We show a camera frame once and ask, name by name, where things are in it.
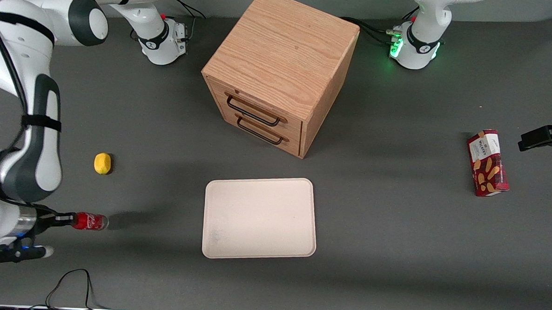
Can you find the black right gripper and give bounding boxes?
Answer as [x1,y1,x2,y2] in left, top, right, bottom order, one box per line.
[32,207,76,238]

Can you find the red coke bottle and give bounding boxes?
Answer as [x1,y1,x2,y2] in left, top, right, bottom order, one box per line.
[72,212,110,232]

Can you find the beige rectangular tray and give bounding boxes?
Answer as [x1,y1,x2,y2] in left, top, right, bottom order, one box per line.
[201,174,320,263]

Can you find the red tartan shortbread box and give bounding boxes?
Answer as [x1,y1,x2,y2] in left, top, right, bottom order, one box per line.
[465,128,512,198]

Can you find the yellow lemon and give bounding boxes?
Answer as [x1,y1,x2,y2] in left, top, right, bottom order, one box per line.
[94,152,113,175]

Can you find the oak drawer front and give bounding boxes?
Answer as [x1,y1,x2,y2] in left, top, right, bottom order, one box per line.
[211,103,303,157]
[206,80,305,140]

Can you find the oak wooden drawer cabinet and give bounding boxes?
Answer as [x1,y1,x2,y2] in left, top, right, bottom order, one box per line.
[198,0,362,162]

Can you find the black looped floor cable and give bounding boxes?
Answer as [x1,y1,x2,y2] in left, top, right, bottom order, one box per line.
[26,266,119,310]

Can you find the black right arm strapped cable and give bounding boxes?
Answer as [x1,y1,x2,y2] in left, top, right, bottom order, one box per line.
[0,10,37,131]

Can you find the black left arm base cable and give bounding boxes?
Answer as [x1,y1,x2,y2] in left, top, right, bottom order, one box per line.
[339,16,400,47]

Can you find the black arm base cable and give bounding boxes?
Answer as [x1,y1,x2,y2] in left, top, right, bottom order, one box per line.
[339,16,400,47]
[162,0,207,20]

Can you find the black metal drawer handle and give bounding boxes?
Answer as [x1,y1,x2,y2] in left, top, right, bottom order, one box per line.
[235,115,286,146]
[225,94,283,128]

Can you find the black right arm base cable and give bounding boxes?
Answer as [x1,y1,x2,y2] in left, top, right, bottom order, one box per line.
[162,0,207,20]

